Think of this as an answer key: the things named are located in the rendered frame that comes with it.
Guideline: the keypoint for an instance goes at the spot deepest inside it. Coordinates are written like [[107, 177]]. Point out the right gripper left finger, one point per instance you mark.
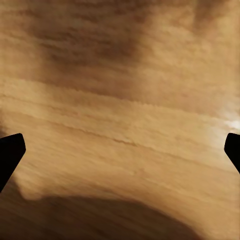
[[12, 149]]

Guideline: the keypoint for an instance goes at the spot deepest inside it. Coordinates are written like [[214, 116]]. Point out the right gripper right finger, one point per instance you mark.
[[232, 149]]

